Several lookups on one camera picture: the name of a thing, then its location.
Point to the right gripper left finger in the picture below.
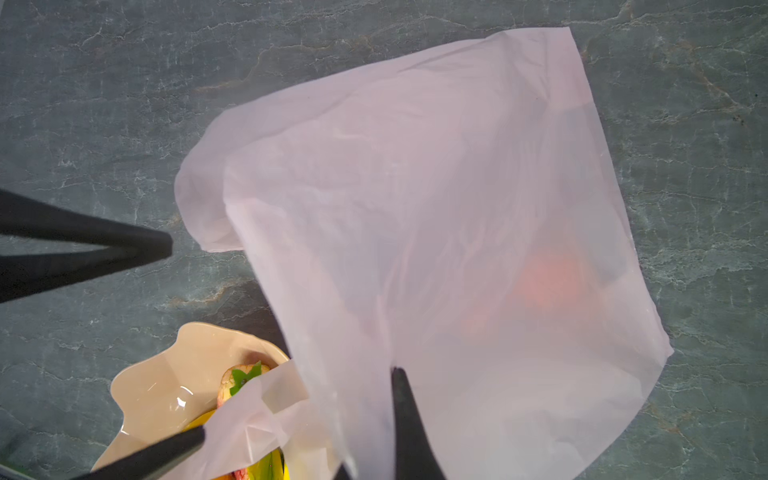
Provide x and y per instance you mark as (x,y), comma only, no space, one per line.
(154,461)

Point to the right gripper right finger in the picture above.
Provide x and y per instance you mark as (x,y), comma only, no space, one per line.
(414,457)

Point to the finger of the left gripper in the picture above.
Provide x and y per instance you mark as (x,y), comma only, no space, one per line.
(114,247)

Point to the red strawberry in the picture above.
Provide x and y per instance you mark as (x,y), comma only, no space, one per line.
(236,377)

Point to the long yellow banana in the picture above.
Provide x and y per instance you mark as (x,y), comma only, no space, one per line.
(271,467)

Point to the orange tangerine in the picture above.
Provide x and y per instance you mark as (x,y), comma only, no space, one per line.
(551,281)

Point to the pink plastic bag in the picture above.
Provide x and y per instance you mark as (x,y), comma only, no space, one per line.
(388,211)

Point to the beige scalloped fruit bowl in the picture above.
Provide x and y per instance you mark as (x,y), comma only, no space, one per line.
(163,394)

